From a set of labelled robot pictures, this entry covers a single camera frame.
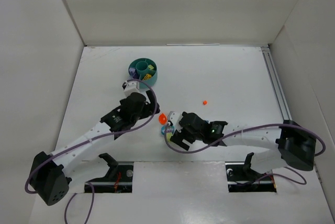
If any light green sloped lego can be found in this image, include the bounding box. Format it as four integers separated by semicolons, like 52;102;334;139
166;132;173;141

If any teal monster face lego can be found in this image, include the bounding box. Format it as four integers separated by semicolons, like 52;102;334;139
161;126;175;135

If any yellow lego brick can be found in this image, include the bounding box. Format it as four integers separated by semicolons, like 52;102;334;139
142;74;152;81

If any orange round lego piece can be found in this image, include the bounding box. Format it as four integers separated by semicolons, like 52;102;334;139
158;113;168;125

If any dark purple long lego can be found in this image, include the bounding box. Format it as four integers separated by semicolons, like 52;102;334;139
131;73;139;80

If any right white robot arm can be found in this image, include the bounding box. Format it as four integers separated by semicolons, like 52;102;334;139
167;111;317;174

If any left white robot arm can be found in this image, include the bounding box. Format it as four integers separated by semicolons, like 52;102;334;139
24;89;160;206

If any teal round divided container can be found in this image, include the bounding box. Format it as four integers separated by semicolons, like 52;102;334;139
128;58;158;87

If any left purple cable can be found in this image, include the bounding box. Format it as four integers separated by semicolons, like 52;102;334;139
24;79;158;224

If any purple cable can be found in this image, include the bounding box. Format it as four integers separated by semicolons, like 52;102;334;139
164;123;327;185
24;79;158;224

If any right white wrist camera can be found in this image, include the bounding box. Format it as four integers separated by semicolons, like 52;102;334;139
167;111;182;126

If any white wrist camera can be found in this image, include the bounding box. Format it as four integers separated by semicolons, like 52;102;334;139
167;111;182;126
122;81;140;97

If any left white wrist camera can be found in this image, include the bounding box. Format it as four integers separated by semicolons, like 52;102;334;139
122;81;140;97

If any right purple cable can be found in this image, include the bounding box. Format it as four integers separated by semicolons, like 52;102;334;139
164;123;327;185

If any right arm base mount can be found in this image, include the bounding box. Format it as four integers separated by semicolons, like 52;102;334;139
225;152;277;193

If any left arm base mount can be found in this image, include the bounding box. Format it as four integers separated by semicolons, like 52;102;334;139
89;153;134;194

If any aluminium rail right edge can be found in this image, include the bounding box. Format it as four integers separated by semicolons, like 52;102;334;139
261;46;292;120

